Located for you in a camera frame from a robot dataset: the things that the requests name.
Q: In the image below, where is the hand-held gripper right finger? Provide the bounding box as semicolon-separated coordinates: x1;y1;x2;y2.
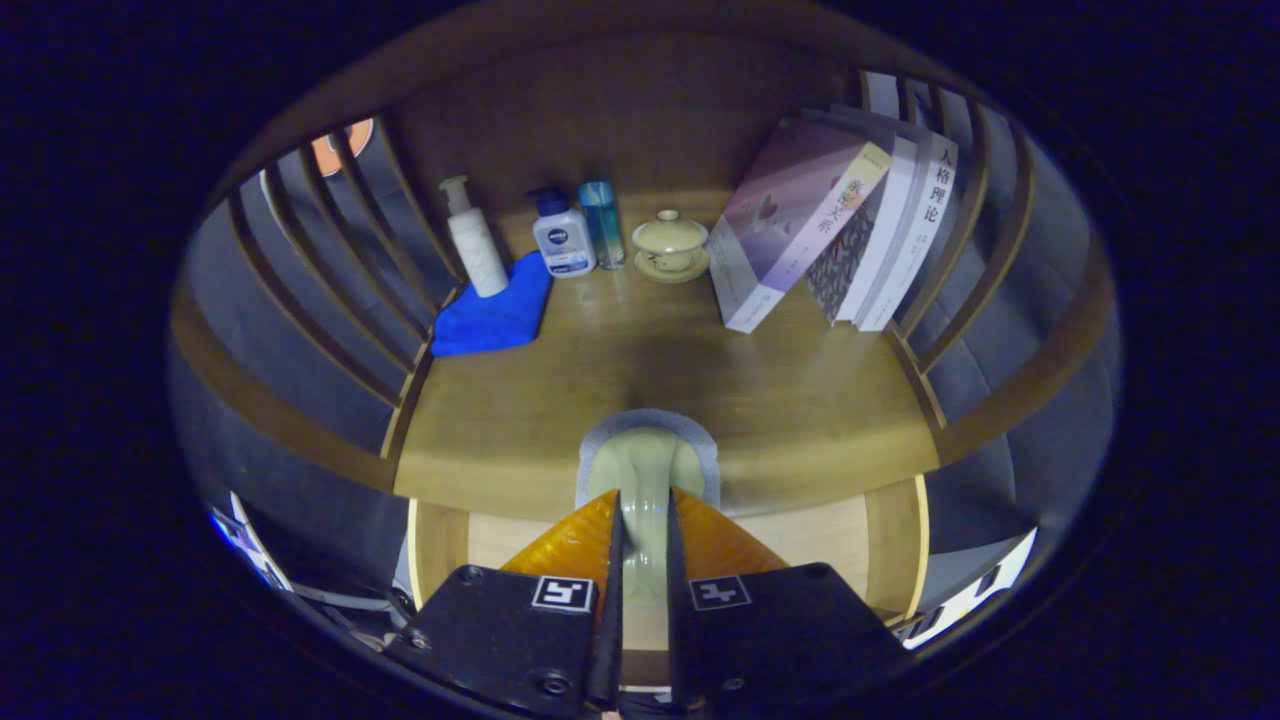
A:
665;487;911;716

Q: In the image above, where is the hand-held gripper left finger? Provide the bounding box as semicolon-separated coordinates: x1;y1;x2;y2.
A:
385;487;626;719

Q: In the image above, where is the pale green item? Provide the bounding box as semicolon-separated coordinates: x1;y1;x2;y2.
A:
575;408;723;611

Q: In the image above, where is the wooden countertop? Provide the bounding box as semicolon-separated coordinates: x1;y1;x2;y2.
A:
395;190;941;521

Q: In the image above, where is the wooden cabinet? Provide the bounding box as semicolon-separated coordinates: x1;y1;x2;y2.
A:
168;5;1119;501

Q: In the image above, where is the white furniture edge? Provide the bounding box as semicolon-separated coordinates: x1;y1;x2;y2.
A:
900;528;1039;651

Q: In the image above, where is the blue cloth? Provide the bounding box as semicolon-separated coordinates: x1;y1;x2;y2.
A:
430;250;554;358

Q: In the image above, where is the black backdrop cloth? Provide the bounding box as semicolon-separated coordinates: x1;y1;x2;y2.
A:
170;70;1121;601

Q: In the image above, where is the lidded ceramic tea cup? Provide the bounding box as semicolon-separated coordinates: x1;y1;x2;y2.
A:
631;209;712;284

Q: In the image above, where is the white bottle with blue cap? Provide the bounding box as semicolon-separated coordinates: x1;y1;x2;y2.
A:
527;185;598;279

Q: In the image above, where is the dark patterned book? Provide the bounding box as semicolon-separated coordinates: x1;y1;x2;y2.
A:
805;200;881;326

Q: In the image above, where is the white pump bottle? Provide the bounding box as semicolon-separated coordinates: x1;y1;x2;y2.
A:
440;175;511;299

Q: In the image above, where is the teal slim bottle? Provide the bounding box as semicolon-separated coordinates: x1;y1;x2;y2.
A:
578;179;626;270

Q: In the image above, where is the purple cover book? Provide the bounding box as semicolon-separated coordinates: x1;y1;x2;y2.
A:
707;115;894;334

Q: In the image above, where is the white book with black characters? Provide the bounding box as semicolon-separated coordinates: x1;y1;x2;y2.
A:
858;130;959;333

